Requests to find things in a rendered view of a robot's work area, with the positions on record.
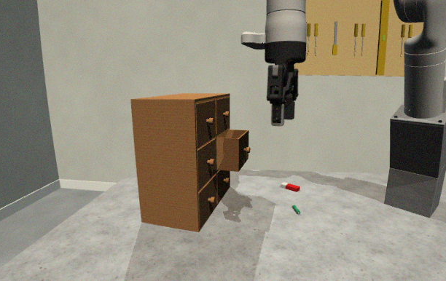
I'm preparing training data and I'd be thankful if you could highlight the brown wooden chest of drawers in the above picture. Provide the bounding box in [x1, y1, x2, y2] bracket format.
[130, 94, 230, 232]

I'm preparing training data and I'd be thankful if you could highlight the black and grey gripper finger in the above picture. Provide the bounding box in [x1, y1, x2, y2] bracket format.
[284, 68, 299, 120]
[267, 65, 294, 127]

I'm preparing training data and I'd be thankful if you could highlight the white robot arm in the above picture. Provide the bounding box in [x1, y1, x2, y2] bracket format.
[241, 0, 446, 119]

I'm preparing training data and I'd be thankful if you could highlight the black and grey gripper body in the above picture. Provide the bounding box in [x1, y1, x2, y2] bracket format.
[265, 41, 306, 87]

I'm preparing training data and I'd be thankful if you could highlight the green aaa battery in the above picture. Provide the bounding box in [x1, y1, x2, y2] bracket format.
[292, 205, 300, 215]

